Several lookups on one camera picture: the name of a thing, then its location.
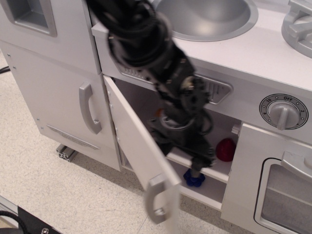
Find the grey timer knob dial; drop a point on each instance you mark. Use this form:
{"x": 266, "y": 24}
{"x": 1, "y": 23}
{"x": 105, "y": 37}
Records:
{"x": 283, "y": 111}

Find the white oven door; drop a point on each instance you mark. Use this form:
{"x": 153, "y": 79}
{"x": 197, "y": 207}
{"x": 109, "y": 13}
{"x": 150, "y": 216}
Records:
{"x": 261, "y": 195}

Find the white toy kitchen unit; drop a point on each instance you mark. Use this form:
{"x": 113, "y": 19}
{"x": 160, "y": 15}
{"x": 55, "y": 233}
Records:
{"x": 52, "y": 47}

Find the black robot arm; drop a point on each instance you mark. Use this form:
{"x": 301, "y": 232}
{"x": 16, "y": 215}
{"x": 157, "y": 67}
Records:
{"x": 140, "y": 39}

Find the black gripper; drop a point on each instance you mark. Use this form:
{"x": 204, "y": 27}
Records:
{"x": 189, "y": 138}

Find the aluminium frame rail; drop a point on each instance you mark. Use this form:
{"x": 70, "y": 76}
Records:
{"x": 6, "y": 205}

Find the silver vent grille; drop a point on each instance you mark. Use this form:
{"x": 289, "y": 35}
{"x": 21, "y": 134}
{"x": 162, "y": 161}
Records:
{"x": 217, "y": 90}

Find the blue toy grapes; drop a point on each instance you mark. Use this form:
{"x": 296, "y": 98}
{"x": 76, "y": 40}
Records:
{"x": 193, "y": 181}

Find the silver fridge emblem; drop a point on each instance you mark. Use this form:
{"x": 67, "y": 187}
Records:
{"x": 73, "y": 138}

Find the silver sink bowl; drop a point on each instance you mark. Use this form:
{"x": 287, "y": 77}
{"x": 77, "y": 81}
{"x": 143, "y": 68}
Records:
{"x": 208, "y": 20}

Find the toy bread loaf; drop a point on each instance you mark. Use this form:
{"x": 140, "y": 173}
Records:
{"x": 158, "y": 113}

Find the red toy strawberry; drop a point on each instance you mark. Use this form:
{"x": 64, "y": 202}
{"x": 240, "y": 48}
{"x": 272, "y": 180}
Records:
{"x": 225, "y": 150}

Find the white cabinet door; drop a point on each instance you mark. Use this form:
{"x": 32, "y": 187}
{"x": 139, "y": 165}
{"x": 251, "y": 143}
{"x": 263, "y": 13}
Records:
{"x": 144, "y": 155}

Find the silver oven door handle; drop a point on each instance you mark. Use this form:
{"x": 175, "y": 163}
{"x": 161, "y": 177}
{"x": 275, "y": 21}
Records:
{"x": 299, "y": 165}

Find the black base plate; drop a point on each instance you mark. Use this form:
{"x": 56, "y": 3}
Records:
{"x": 35, "y": 225}

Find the aluminium extrusion bar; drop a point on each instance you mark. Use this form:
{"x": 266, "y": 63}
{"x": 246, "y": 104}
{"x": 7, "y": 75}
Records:
{"x": 66, "y": 153}

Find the silver stove burner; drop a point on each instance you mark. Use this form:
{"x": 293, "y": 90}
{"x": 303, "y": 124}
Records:
{"x": 297, "y": 26}

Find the silver fridge door handle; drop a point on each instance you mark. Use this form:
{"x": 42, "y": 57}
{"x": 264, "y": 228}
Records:
{"x": 85, "y": 93}

